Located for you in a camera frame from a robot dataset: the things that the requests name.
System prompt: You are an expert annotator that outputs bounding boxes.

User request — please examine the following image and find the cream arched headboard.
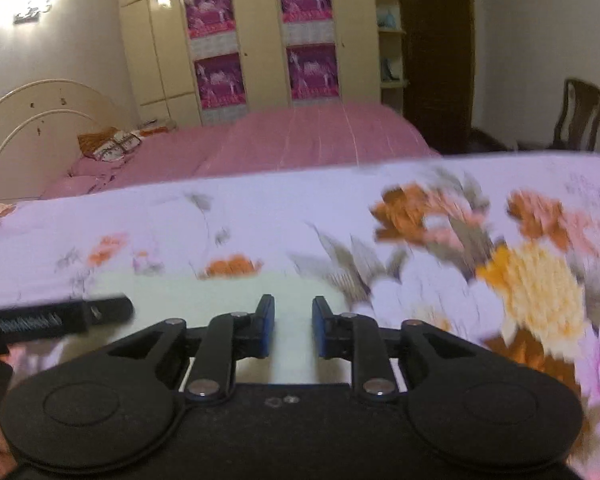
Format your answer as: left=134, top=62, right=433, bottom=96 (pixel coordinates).
left=0, top=78, right=142, bottom=204

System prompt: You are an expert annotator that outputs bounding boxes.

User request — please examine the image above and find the floral printed bedsheet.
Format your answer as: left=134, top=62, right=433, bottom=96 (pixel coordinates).
left=0, top=149, right=600, bottom=480

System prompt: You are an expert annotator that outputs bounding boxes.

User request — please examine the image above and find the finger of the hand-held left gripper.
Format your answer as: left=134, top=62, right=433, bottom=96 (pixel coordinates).
left=82, top=293, right=135, bottom=334

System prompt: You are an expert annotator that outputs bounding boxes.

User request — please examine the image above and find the pink bedspread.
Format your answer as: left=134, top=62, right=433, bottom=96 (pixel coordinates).
left=40, top=101, right=443, bottom=202

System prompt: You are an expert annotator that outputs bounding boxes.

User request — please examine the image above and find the cream wardrobe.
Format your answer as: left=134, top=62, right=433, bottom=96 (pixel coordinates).
left=112, top=0, right=382, bottom=129

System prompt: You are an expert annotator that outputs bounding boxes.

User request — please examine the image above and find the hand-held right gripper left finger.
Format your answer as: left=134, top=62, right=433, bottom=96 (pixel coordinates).
left=107, top=294, right=277, bottom=402

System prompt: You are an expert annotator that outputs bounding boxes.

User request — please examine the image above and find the wooden chair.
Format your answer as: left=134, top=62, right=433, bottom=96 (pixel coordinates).
left=546, top=77, right=600, bottom=152

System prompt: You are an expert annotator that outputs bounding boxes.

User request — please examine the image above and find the dark wooden door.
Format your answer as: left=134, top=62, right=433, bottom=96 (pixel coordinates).
left=396, top=0, right=477, bottom=154

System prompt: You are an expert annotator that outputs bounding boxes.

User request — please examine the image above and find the cream corner shelf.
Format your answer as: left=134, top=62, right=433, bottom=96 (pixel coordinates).
left=372, top=0, right=409, bottom=117

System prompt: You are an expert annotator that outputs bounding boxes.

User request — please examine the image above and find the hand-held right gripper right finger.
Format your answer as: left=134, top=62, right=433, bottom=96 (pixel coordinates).
left=312, top=296, right=487, bottom=403

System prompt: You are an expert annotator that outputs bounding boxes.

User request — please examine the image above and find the pale green small garment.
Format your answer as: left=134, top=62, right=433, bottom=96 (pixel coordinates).
left=87, top=268, right=372, bottom=387

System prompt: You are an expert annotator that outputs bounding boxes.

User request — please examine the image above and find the orange patterned pillow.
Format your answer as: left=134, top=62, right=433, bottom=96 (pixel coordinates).
left=76, top=127, right=144, bottom=164

